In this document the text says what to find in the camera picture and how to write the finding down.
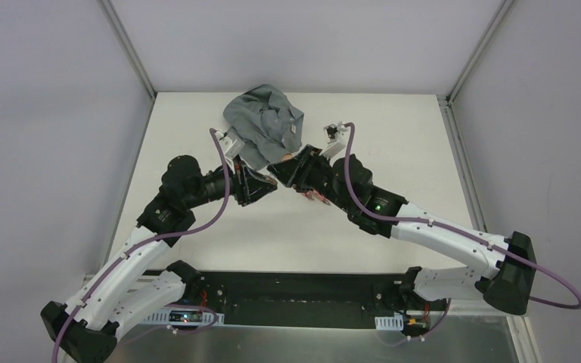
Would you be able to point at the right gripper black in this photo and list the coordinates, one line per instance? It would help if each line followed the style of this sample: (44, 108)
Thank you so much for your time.
(309, 170)

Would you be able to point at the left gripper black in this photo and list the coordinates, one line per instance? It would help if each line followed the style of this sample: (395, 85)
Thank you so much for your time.
(243, 181)

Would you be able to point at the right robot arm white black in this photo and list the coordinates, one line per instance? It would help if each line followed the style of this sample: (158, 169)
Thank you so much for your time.
(495, 268)

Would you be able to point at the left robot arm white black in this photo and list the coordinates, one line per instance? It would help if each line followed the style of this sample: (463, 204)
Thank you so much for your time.
(89, 325)

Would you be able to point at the mannequin hand with painted nails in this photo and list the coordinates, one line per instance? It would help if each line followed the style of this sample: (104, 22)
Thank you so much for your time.
(309, 195)

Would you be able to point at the grey shirt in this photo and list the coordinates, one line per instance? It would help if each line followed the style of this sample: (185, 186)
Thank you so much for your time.
(268, 124)

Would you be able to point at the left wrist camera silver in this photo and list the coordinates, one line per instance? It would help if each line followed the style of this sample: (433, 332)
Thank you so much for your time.
(230, 143)

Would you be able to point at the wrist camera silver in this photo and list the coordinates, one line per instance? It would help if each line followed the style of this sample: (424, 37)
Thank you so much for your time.
(230, 143)
(336, 140)

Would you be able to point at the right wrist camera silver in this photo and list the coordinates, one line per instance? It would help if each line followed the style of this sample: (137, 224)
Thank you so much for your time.
(336, 140)

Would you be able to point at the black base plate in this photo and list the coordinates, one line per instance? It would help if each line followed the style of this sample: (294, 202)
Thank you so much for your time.
(319, 300)

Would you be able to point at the left aluminium frame post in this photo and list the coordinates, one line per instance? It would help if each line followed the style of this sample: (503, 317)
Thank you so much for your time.
(119, 31)

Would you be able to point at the aluminium frame post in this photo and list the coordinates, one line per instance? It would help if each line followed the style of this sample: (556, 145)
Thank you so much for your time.
(119, 31)
(489, 34)

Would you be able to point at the right aluminium frame post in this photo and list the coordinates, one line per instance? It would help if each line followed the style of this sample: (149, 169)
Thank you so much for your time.
(489, 34)

